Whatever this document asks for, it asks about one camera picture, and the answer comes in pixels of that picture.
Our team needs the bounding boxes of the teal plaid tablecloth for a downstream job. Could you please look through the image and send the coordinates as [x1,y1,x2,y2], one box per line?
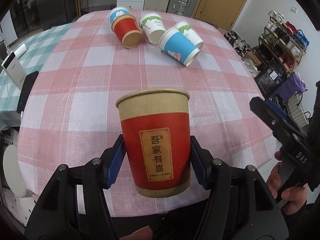
[0,23,73,130]

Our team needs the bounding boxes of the white green cup right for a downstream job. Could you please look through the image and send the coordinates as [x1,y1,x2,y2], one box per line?
[174,21,204,49]

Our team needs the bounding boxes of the black printed bag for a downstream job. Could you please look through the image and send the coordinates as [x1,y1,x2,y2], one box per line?
[254,66,287,99]

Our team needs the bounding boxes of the red kraft cup lying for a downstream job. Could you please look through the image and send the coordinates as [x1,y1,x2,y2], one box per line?
[112,14,144,49]

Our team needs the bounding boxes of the blue white cup near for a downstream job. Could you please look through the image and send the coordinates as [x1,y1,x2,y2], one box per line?
[158,27,200,67]

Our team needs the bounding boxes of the white power bank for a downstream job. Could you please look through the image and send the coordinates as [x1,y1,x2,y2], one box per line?
[1,51,27,90]

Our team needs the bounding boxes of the white green cup left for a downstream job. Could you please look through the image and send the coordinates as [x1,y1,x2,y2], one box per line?
[139,12,166,44]

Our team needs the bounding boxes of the white round stool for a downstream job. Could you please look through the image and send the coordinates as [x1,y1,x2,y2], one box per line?
[3,145,32,198]

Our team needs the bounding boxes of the shoe rack with shoes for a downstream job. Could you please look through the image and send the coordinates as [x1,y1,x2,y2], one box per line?
[258,10,310,75]

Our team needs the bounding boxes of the red kraft paper cup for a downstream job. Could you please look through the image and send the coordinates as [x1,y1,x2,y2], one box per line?
[116,88,191,198]

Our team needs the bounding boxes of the wooden door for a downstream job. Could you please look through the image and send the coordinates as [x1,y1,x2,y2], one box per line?
[193,0,247,30]

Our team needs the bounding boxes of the blue white cup far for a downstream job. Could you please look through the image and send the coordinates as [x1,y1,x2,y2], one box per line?
[108,7,130,24]

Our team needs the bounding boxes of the left hand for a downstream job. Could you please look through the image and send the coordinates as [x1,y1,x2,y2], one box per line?
[120,226,153,240]

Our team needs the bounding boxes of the black refrigerator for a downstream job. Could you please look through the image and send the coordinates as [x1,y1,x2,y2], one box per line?
[36,0,77,30]

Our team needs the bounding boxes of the blue white cup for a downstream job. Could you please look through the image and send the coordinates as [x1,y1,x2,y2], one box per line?
[108,7,130,24]
[158,27,200,67]

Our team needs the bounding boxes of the white green cup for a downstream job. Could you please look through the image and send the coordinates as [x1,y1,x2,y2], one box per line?
[139,12,166,44]
[174,21,204,49]

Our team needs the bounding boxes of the black smartphone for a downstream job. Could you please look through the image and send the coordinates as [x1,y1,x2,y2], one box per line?
[16,71,39,114]

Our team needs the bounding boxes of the right hand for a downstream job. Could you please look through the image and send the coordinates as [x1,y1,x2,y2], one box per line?
[266,151,311,216]

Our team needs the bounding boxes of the purple bag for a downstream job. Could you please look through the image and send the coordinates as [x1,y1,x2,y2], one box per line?
[270,72,308,102]

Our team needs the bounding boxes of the pink plaid tablecloth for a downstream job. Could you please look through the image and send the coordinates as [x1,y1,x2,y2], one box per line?
[17,11,276,196]

